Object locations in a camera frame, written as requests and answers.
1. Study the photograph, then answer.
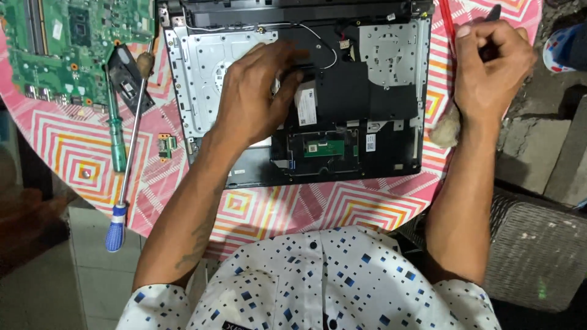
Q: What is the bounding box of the person's left hand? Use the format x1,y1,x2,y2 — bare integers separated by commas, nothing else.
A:
214,40,318,148

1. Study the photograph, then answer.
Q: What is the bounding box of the person's right hand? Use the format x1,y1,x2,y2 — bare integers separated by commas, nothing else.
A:
452,20,538,123

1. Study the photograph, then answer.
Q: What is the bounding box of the black hand tool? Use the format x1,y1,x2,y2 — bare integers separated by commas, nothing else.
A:
478,4,503,63

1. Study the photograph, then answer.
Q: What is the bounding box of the blue white patterned item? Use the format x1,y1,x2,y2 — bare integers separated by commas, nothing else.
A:
543,23,587,73

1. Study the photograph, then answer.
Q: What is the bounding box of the small green circuit board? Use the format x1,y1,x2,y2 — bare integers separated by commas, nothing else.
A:
158,133,178,162

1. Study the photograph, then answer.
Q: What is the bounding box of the opened black laptop base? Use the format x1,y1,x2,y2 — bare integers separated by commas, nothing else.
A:
158,0,434,189

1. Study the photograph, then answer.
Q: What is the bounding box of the pink patterned tablecloth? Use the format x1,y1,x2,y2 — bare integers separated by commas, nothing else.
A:
0,0,545,262

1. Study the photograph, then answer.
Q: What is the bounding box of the brown bristle tuft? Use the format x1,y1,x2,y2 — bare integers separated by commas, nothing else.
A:
136,51,155,79

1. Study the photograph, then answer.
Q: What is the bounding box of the small black laptop part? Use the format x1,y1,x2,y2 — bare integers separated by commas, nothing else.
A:
107,43,156,116

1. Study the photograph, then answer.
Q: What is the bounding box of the grey wicker seat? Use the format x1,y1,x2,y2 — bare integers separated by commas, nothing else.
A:
393,187,587,314

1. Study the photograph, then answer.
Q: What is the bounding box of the green laptop motherboard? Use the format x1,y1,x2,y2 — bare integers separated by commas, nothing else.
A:
0,0,157,110

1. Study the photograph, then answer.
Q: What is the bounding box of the white shirt with blue squares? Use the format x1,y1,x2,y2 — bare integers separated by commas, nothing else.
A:
115,225,503,330

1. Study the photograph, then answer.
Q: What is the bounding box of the dark brown wooden furniture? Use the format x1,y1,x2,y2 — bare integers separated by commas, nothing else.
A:
0,105,70,278

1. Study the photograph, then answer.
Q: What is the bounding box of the red handled bristle brush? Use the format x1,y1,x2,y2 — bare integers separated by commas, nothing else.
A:
428,0,462,149

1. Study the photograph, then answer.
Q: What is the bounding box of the white antenna cable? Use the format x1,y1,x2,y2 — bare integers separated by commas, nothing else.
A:
183,20,338,70

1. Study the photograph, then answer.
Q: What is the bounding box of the green handled screwdriver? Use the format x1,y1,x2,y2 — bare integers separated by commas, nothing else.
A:
105,68,127,173

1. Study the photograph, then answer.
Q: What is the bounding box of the long blue handled screwdriver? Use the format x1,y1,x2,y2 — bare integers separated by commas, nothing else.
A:
105,41,155,253

